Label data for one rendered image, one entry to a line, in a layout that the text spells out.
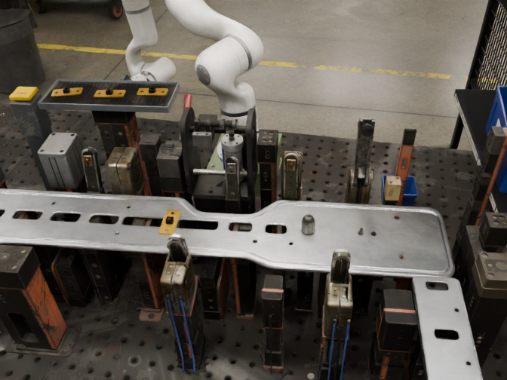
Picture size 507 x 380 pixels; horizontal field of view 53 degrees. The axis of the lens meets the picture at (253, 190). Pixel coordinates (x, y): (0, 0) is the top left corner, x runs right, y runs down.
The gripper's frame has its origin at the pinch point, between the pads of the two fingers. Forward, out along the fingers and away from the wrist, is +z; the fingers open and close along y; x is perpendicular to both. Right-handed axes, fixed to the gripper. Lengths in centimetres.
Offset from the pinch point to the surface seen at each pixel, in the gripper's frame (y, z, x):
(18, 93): -20.0, 31.8, 6.0
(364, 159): -18, 16, -91
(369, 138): -23, 15, -92
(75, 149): -12.7, 38.9, -19.0
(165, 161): -12, 32, -43
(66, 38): 100, -192, 226
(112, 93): -21.1, 21.9, -20.1
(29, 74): 87, -114, 187
